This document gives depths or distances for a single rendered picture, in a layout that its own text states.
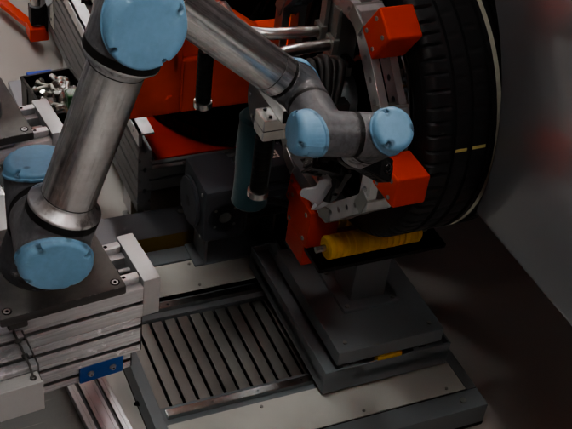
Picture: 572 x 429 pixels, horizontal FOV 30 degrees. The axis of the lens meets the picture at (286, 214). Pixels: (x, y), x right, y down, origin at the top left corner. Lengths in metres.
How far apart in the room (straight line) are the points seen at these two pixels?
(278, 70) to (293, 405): 1.17
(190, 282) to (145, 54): 1.59
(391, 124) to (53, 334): 0.71
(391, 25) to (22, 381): 0.93
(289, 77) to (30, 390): 0.67
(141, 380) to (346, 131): 1.21
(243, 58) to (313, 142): 0.17
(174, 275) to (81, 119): 1.49
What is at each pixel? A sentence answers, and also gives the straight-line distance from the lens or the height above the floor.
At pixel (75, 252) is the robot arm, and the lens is 1.64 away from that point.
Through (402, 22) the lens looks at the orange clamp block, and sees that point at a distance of 2.07.
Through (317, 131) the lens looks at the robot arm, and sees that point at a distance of 1.67.
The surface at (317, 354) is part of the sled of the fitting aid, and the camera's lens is 2.73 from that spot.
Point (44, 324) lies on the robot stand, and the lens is 1.93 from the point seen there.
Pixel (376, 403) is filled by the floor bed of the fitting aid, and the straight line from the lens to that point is 2.74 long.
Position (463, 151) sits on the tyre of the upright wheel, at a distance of 2.17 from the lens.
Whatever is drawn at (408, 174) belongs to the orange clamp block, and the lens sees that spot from 2.10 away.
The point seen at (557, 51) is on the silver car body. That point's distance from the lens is 1.98.
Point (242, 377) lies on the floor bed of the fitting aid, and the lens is 2.77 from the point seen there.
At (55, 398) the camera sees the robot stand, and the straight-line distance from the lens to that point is 2.51.
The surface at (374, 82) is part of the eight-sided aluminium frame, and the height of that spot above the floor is 1.02.
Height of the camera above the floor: 2.10
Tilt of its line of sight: 39 degrees down
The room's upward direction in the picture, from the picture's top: 8 degrees clockwise
